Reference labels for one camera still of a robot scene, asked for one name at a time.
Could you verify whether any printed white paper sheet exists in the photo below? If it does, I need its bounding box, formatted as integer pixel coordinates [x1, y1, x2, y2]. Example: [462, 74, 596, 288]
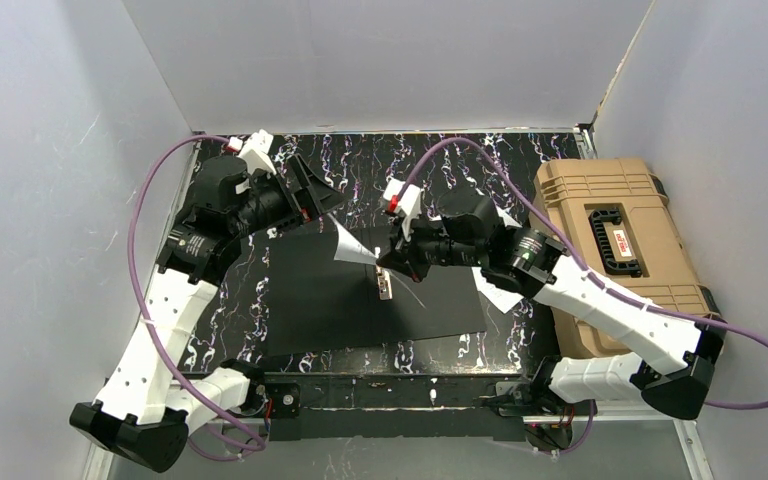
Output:
[327, 214, 524, 313]

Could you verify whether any beige file folder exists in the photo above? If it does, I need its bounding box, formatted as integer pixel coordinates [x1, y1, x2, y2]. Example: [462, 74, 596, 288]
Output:
[265, 231, 486, 356]

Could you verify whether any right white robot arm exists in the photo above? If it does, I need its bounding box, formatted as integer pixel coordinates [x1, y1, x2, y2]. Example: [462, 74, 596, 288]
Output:
[377, 180, 724, 420]

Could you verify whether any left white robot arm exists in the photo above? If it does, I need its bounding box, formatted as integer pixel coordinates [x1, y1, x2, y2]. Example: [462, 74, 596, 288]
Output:
[69, 155, 343, 473]

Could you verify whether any tan plastic tool case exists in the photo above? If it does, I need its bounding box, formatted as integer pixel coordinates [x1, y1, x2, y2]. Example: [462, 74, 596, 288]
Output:
[529, 157, 726, 374]

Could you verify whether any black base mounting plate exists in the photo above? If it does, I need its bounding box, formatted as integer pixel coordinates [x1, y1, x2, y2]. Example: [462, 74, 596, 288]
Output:
[265, 372, 558, 441]

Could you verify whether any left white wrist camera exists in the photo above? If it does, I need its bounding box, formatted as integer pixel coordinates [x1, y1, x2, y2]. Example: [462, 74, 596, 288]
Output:
[226, 129, 276, 176]

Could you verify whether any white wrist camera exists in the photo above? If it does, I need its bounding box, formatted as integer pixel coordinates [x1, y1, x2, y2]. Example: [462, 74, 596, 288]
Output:
[381, 179, 423, 241]
[226, 129, 276, 176]

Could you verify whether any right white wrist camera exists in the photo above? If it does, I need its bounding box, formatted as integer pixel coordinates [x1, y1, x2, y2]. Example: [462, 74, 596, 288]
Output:
[381, 179, 423, 241]

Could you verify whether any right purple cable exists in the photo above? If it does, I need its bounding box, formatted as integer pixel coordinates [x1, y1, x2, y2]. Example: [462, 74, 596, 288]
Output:
[397, 137, 768, 458]

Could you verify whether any aluminium frame rail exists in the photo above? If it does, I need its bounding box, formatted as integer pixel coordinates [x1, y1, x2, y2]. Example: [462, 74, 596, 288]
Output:
[82, 374, 717, 480]

